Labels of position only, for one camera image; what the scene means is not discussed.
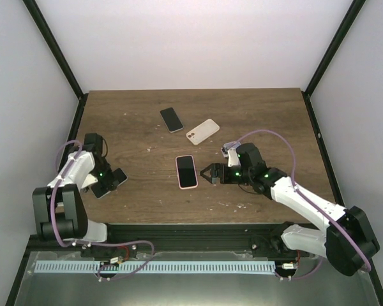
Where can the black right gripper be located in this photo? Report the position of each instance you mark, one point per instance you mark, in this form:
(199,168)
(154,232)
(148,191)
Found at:
(216,174)

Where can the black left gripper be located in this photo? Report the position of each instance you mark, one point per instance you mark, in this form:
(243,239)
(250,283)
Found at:
(110,183)

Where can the purple-edged black smartphone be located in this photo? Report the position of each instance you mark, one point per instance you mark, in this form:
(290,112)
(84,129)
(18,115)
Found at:
(124,178)

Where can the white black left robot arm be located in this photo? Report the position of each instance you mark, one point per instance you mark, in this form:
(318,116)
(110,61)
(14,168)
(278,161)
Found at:
(59,211)

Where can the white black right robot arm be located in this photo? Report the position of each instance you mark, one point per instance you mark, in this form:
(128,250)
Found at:
(344,236)

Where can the cream phone case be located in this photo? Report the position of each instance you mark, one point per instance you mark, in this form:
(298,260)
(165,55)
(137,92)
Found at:
(202,132)

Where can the silver-edged black smartphone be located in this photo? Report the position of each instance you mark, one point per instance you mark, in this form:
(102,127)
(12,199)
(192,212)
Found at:
(171,120)

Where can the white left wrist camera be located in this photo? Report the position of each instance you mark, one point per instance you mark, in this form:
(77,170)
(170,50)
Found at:
(89,181)

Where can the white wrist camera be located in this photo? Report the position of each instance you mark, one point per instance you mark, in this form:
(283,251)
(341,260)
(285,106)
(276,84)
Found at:
(89,181)
(232,156)

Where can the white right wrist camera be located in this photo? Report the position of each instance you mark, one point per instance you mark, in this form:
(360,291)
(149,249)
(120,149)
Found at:
(232,156)

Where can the black front frame rail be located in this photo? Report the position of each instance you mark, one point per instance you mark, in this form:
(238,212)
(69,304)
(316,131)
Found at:
(263,240)

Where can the black left side rail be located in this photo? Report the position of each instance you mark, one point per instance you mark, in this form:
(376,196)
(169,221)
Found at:
(60,165)

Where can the light blue slotted cable duct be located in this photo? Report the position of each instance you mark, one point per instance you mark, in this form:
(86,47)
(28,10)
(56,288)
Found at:
(169,267)

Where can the black right side rail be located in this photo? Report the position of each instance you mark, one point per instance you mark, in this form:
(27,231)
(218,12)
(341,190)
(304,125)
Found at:
(323,151)

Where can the black frame post left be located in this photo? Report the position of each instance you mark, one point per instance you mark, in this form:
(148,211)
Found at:
(45,31)

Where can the black frame post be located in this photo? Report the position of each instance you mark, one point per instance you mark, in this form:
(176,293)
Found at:
(339,36)
(45,31)

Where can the black frame post right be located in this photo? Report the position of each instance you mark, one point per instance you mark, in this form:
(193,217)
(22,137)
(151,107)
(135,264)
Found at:
(339,36)

